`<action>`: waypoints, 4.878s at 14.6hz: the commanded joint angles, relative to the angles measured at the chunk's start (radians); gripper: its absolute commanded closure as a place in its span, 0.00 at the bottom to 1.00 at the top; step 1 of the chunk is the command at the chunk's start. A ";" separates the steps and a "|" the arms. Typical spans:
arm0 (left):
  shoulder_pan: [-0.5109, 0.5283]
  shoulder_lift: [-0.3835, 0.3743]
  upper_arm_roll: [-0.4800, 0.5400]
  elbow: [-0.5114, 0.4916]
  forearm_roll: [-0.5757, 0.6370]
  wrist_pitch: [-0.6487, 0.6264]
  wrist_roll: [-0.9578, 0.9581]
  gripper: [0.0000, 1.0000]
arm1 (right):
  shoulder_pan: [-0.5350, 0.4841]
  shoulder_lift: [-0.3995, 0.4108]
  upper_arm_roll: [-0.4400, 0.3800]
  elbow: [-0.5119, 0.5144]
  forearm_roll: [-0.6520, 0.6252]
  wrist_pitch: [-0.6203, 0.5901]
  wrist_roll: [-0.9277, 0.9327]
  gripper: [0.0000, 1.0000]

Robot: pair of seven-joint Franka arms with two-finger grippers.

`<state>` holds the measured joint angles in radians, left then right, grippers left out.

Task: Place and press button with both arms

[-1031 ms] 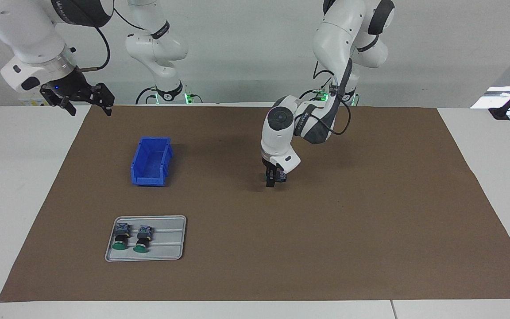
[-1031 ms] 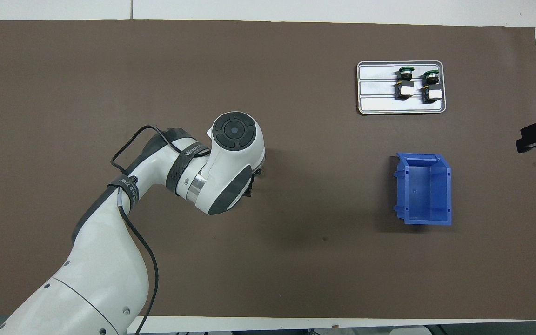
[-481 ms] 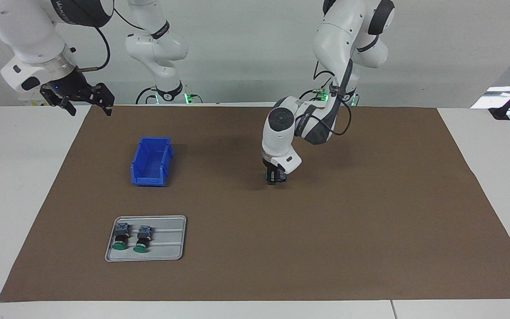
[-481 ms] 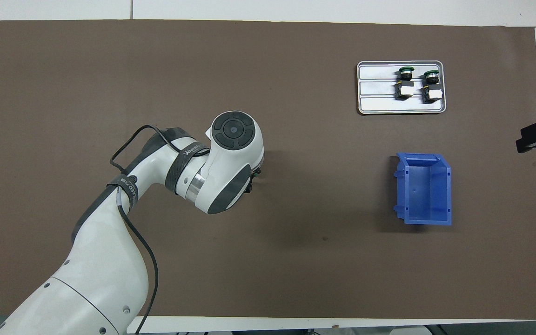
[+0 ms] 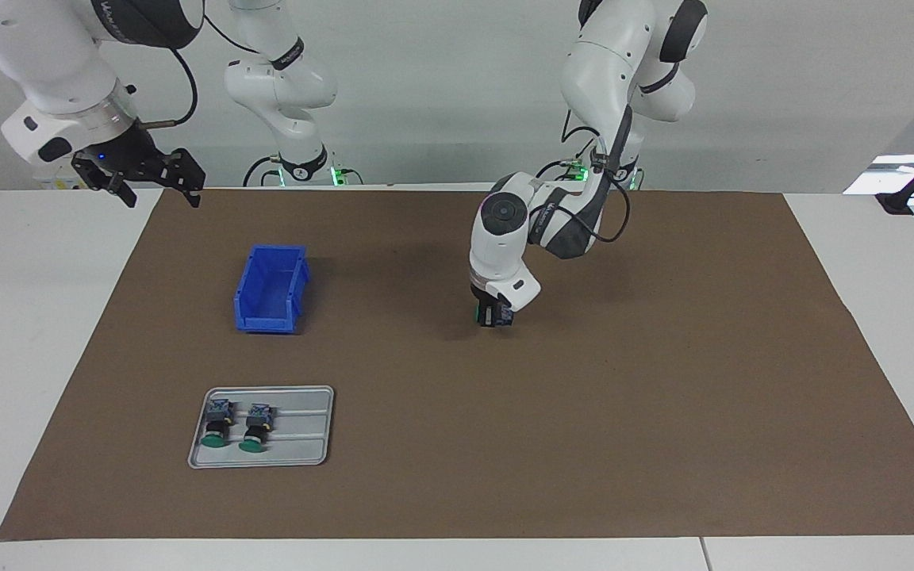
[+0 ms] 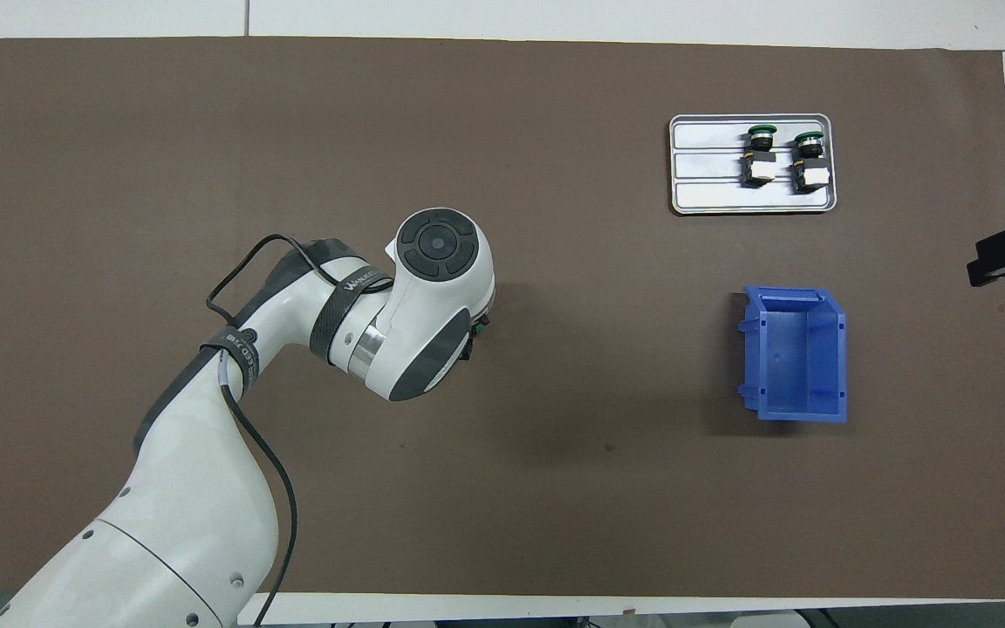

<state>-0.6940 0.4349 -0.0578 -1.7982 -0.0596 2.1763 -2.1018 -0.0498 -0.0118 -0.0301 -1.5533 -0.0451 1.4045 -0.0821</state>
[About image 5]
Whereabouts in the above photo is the black base cable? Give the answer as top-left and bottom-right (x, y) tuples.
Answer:
(535, 159), (585, 182)
(243, 155), (283, 189)

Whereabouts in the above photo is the blue plastic storage bin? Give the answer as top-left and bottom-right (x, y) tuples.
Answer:
(233, 244), (311, 335)

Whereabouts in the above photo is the brown table mat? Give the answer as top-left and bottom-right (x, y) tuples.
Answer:
(0, 189), (914, 542)

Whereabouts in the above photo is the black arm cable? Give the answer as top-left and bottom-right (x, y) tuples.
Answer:
(140, 44), (200, 132)
(560, 111), (631, 243)

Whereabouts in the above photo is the black right base cable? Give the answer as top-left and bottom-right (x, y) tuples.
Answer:
(243, 155), (283, 189)

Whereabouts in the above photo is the white background desk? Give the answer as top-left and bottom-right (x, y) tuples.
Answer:
(844, 153), (914, 197)

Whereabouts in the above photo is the black left base cable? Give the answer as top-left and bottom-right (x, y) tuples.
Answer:
(535, 159), (585, 182)

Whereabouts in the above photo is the silver metal tray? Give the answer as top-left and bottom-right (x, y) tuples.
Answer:
(187, 385), (336, 469)

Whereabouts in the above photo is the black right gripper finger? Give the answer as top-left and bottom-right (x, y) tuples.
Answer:
(157, 148), (206, 209)
(94, 171), (139, 209)

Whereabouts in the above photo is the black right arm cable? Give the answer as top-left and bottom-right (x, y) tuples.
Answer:
(140, 44), (200, 132)

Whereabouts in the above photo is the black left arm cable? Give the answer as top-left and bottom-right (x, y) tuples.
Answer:
(560, 111), (631, 243)

